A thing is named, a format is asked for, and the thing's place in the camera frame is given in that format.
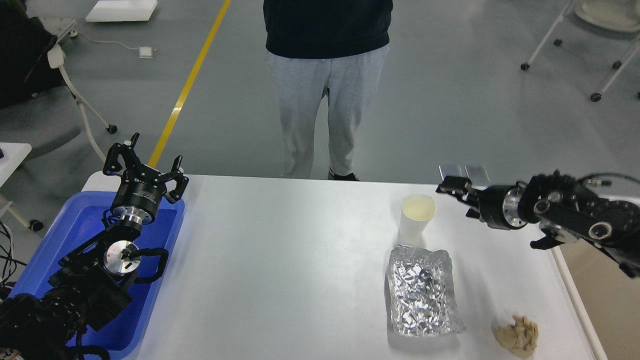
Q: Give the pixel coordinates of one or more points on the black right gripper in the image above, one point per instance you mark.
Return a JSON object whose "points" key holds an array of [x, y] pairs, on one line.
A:
{"points": [[498, 206]]}

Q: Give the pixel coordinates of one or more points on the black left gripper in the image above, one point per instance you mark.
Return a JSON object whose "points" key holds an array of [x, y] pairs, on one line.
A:
{"points": [[135, 197]]}

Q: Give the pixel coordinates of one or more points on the white paper cup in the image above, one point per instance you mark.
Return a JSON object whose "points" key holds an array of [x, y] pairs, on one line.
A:
{"points": [[417, 210]]}

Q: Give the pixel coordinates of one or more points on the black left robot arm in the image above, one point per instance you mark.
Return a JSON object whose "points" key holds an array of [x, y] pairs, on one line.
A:
{"points": [[90, 288]]}

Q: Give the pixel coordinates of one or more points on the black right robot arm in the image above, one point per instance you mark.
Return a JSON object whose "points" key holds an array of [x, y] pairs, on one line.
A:
{"points": [[564, 207]]}

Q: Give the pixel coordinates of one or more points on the right metal floor plate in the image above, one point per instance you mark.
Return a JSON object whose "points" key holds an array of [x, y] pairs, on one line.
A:
{"points": [[478, 174]]}

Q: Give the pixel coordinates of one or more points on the metal floor plate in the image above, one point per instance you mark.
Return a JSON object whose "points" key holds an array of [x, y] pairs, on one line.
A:
{"points": [[478, 174], [452, 170]]}

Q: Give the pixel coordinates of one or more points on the left metal floor plate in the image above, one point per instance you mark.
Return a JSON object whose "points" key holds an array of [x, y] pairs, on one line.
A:
{"points": [[452, 170]]}

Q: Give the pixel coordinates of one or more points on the blue plastic bin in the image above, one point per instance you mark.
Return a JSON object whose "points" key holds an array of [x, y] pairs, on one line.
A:
{"points": [[78, 221]]}

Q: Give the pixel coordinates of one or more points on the crumpled aluminium foil tray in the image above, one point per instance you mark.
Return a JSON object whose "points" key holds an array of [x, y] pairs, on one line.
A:
{"points": [[422, 293]]}

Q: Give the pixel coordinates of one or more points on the grey office chair left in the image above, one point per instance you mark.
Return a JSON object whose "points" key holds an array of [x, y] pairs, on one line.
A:
{"points": [[39, 104]]}

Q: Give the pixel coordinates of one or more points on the white side table left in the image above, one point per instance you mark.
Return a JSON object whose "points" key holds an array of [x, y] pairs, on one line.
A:
{"points": [[13, 154]]}

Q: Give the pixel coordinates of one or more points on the crumpled brown paper ball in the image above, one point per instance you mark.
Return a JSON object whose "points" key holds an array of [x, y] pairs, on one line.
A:
{"points": [[519, 338]]}

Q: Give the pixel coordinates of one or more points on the white flat board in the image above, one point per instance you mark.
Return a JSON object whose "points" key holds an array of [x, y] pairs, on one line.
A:
{"points": [[121, 11]]}

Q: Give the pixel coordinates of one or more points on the beige plastic bin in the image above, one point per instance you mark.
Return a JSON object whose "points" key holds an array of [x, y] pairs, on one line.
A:
{"points": [[611, 299]]}

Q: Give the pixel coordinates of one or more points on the person in grey trousers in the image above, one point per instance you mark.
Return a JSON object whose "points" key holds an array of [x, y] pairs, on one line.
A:
{"points": [[324, 49]]}

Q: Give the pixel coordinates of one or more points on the white wheeled chair right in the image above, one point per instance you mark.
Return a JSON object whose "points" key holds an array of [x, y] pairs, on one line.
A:
{"points": [[602, 20]]}

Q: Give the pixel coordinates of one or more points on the white power adapter with cable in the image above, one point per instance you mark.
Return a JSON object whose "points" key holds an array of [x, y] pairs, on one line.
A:
{"points": [[143, 52]]}

